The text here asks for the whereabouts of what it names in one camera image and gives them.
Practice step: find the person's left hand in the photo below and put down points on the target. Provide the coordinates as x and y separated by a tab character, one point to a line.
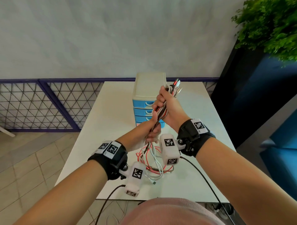
143	134

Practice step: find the person's right hand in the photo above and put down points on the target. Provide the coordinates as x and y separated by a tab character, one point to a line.
174	111

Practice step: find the blue plastic drawer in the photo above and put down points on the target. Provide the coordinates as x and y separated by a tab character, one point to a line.
162	124
140	112
139	104
140	119

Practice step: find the white drawer cabinet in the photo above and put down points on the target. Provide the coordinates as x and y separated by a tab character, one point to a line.
148	85

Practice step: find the person's left forearm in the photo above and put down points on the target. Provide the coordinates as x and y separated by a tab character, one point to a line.
58	197

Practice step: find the person's right forearm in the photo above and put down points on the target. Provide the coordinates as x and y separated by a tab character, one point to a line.
243	185

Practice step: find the person's pink shirt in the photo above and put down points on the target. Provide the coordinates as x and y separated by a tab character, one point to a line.
171	213

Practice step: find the white table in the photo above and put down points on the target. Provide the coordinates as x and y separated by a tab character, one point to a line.
111	111

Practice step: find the black planter box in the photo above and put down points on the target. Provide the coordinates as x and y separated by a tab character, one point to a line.
241	92

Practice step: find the grey sneaker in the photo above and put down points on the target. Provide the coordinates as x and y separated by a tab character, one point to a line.
226	212
215	208

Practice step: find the green artificial plant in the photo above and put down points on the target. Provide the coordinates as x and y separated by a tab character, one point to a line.
266	27

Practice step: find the white furniture leg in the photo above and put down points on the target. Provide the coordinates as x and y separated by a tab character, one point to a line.
7	132

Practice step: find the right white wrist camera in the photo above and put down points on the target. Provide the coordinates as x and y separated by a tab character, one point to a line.
169	153

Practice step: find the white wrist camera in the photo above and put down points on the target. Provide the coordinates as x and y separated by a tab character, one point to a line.
169	153
133	185

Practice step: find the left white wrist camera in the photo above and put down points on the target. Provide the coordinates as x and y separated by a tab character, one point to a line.
133	185

